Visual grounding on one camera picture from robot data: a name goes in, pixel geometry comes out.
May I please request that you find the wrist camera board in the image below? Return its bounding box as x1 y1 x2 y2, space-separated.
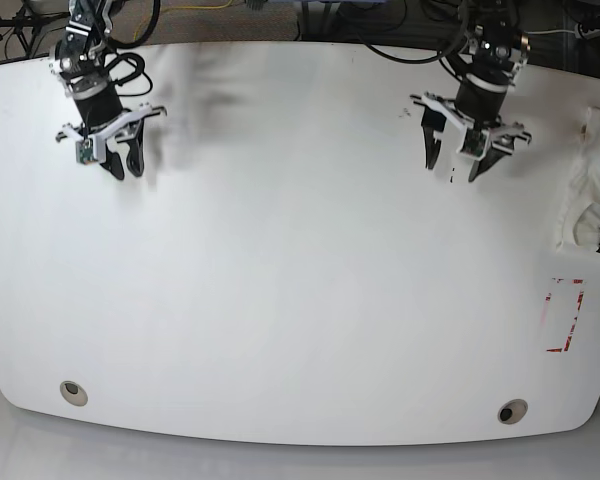
458 128 489 161
75 138 98 165

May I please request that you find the yellow cable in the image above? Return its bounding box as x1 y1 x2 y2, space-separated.
132 0 236 44

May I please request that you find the left table grommet hole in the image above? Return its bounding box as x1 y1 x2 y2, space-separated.
60 381 88 407

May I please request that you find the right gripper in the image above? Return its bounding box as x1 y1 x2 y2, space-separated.
55 86 167 181

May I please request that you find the white power strip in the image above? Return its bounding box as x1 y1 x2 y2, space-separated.
575 16 600 40

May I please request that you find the table grommet hole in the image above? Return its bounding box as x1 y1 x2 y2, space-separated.
497 399 528 425
60 381 88 407

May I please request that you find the red tape marking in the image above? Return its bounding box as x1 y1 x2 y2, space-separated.
541 278 586 353

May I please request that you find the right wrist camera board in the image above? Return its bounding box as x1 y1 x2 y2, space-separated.
75 138 98 165

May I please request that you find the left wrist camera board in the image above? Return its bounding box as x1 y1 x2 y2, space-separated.
458 128 489 161

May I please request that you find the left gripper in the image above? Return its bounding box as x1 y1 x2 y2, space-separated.
411 74 532 183

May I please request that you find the black tripod stand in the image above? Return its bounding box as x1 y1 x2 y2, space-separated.
0 0 69 59

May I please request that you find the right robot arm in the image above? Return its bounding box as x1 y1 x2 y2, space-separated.
49 1 167 181

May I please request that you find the white T-shirt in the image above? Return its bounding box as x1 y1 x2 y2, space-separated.
554 107 600 257

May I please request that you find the right table grommet hole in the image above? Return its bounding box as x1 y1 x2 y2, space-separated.
497 399 528 425

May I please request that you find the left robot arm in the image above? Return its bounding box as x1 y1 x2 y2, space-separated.
363 1 532 183

